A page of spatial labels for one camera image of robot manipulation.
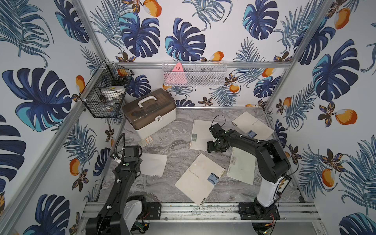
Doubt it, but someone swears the cream spiral notebook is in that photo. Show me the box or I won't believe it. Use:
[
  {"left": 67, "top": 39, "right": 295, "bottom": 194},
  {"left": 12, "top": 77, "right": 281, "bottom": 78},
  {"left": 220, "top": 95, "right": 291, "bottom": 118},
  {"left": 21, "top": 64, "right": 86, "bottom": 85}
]
[{"left": 190, "top": 119, "right": 214, "bottom": 151}]

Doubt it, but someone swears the large cream notebook blue label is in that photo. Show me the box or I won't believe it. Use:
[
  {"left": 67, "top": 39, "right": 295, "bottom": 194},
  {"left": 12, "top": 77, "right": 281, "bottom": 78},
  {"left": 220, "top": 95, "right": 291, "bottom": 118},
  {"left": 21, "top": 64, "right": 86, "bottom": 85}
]
[{"left": 175, "top": 154, "right": 225, "bottom": 207}]

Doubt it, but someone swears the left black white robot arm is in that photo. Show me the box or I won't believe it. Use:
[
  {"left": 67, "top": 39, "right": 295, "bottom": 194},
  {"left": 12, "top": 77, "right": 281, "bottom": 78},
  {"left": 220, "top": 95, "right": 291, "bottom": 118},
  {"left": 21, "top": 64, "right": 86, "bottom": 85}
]
[{"left": 85, "top": 133, "right": 146, "bottom": 235}]

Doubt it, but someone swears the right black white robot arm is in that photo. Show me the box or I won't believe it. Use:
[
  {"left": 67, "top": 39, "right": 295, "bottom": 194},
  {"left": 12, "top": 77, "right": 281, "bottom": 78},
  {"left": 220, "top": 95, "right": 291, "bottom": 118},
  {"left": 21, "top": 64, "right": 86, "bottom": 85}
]
[{"left": 207, "top": 123, "right": 291, "bottom": 208}]

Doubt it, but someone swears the cream notebook back right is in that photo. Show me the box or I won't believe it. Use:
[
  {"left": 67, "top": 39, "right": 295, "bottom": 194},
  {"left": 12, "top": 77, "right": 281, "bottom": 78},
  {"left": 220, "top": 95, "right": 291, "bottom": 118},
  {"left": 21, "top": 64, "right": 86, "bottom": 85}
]
[{"left": 232, "top": 112, "right": 274, "bottom": 141}]

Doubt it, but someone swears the small card on table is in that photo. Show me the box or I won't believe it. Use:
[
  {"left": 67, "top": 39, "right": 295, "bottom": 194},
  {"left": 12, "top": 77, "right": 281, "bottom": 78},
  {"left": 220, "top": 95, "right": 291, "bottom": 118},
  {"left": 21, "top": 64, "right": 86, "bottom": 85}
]
[{"left": 138, "top": 136, "right": 154, "bottom": 147}]

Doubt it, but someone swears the pale green spiral notebook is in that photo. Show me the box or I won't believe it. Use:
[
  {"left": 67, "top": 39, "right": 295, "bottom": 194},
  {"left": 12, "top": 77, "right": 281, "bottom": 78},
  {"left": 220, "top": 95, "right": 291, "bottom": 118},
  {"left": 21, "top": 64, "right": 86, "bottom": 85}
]
[{"left": 227, "top": 147, "right": 256, "bottom": 185}]

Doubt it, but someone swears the green circuit board left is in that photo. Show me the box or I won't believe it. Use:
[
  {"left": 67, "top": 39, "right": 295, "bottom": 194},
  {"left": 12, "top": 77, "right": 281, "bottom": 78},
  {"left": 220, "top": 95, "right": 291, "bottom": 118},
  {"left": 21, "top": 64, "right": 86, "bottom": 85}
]
[{"left": 132, "top": 221, "right": 150, "bottom": 233}]

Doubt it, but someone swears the brown lid storage box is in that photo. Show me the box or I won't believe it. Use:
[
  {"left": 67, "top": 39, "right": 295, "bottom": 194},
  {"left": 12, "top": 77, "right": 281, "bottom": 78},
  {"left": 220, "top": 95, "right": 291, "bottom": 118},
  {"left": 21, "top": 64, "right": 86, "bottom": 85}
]
[{"left": 122, "top": 89, "right": 176, "bottom": 139}]

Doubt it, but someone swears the white bowl in basket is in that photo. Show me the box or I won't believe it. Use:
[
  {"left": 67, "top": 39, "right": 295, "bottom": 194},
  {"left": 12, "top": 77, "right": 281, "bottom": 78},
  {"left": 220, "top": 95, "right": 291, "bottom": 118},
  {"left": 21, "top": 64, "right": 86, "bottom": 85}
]
[{"left": 100, "top": 86, "right": 126, "bottom": 101}]

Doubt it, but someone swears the pink triangle item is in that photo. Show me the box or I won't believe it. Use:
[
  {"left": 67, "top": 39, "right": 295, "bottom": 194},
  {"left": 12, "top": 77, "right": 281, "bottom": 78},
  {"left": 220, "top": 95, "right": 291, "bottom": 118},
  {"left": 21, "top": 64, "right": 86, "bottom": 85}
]
[{"left": 164, "top": 62, "right": 188, "bottom": 86}]

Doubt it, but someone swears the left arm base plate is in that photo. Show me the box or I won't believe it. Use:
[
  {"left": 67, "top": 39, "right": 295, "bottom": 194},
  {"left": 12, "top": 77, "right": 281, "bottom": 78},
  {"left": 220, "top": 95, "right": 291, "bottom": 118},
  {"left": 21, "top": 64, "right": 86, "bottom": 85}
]
[{"left": 138, "top": 202, "right": 162, "bottom": 220}]

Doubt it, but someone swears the aluminium front rail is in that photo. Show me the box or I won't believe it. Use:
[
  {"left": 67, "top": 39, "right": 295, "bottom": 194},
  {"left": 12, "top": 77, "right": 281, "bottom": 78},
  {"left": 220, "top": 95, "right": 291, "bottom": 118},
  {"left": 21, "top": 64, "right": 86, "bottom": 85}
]
[{"left": 80, "top": 201, "right": 322, "bottom": 223}]

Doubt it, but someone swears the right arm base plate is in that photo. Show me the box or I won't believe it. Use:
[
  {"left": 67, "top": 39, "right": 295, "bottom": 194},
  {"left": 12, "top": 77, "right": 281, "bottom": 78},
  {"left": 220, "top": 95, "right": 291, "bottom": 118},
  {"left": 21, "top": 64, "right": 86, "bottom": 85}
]
[{"left": 238, "top": 201, "right": 281, "bottom": 220}]

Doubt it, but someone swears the black wire basket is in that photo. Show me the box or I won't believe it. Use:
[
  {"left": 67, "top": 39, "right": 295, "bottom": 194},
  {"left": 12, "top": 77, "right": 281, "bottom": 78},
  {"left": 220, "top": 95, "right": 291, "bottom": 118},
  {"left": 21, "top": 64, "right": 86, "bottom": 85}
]
[{"left": 78, "top": 61, "right": 134, "bottom": 118}]

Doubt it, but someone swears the white mesh wall shelf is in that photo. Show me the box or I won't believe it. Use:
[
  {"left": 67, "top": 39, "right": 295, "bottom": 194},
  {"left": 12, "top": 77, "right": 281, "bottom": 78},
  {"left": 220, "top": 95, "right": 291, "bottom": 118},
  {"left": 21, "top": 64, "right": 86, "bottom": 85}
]
[{"left": 162, "top": 61, "right": 227, "bottom": 87}]

